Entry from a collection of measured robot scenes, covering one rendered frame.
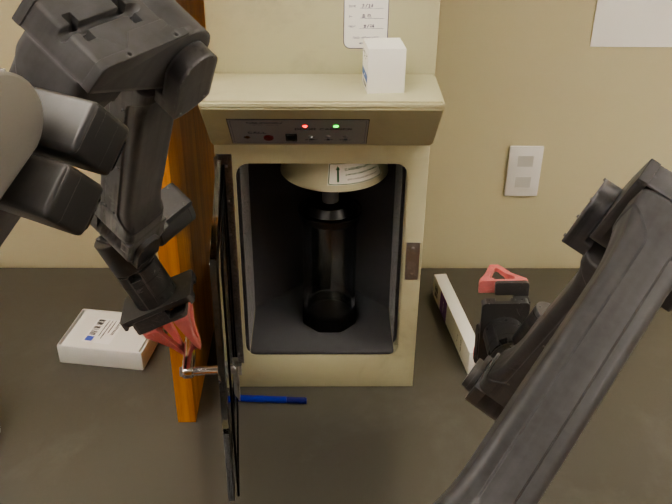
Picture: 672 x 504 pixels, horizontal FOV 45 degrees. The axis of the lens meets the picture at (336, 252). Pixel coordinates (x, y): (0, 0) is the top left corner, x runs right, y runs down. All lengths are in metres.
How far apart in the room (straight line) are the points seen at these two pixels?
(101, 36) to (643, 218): 0.40
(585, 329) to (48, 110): 0.36
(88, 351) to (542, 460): 1.12
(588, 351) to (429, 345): 1.02
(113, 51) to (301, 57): 0.62
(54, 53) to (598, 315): 0.40
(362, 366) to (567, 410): 0.91
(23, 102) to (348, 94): 0.70
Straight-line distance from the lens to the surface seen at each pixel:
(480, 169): 1.74
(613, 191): 0.71
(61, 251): 1.90
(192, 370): 1.09
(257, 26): 1.17
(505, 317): 1.15
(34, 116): 0.46
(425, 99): 1.09
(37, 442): 1.44
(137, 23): 0.61
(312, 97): 1.09
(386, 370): 1.45
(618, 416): 1.49
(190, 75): 0.63
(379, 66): 1.09
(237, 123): 1.12
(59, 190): 0.45
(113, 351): 1.53
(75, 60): 0.58
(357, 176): 1.27
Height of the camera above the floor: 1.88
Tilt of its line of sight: 31 degrees down
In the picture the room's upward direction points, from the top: 1 degrees clockwise
